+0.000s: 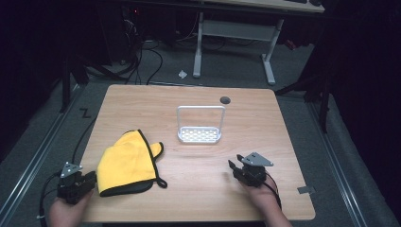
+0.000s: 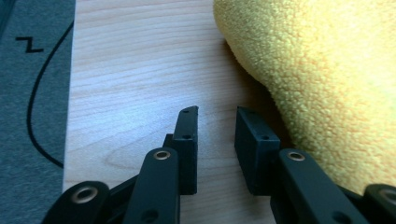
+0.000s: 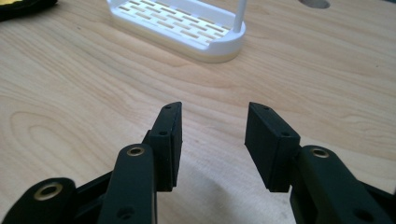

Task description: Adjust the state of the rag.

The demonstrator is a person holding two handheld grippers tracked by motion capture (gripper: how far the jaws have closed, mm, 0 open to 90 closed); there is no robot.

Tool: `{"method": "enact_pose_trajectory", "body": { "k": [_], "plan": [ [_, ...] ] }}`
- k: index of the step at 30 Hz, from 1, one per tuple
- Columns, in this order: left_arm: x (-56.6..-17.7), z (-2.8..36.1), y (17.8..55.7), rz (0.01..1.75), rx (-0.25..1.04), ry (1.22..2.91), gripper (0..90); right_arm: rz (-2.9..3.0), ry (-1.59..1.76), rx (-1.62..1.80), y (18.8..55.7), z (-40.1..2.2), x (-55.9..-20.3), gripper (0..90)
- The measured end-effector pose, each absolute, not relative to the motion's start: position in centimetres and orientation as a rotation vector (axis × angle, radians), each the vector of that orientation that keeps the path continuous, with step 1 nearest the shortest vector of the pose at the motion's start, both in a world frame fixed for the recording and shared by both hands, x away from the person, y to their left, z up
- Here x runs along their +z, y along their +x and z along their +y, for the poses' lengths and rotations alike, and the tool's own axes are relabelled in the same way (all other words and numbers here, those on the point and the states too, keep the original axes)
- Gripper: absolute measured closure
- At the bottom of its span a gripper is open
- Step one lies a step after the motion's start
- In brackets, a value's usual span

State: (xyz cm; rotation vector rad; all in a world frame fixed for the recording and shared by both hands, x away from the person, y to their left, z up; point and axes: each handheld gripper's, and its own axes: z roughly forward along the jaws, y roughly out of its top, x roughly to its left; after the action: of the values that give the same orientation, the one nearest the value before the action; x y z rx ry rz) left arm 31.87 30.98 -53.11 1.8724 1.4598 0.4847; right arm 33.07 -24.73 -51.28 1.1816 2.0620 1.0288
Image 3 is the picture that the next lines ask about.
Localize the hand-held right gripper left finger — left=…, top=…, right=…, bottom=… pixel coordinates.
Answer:
left=142, top=101, right=183, bottom=192

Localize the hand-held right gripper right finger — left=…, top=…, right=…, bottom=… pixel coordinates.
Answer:
left=244, top=101, right=302, bottom=193

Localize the white towel rack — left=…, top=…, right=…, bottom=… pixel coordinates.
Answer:
left=106, top=0, right=248, bottom=64

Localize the yellow towel with black edge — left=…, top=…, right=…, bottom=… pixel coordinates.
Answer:
left=0, top=0, right=59, bottom=22

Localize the round table cable hole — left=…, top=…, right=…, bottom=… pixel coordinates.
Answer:
left=297, top=0, right=332, bottom=10

